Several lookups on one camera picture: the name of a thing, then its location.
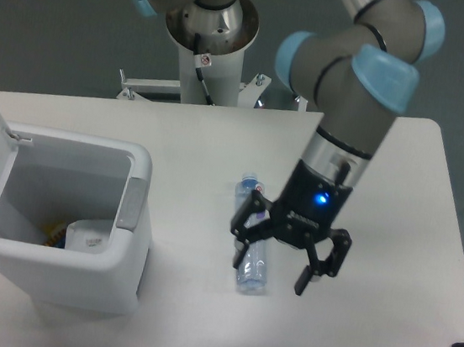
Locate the white paper wrapper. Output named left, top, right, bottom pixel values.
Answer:
left=65, top=219, right=113, bottom=255

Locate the yellow blue trash item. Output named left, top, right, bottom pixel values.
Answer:
left=42, top=223, right=67, bottom=249

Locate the white metal base frame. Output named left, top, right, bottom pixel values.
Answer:
left=115, top=56, right=312, bottom=123

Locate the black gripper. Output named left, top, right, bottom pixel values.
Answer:
left=222, top=151, right=362, bottom=302

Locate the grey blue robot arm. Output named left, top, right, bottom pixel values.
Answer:
left=133, top=0, right=446, bottom=294

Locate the clear plastic water bottle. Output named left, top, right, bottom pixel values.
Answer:
left=235, top=172, right=267, bottom=295

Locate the white trash can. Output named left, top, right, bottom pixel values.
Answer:
left=0, top=122, right=153, bottom=314

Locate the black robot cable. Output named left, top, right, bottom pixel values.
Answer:
left=184, top=32, right=225, bottom=107

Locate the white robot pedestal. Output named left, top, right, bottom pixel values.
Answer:
left=155, top=0, right=263, bottom=112

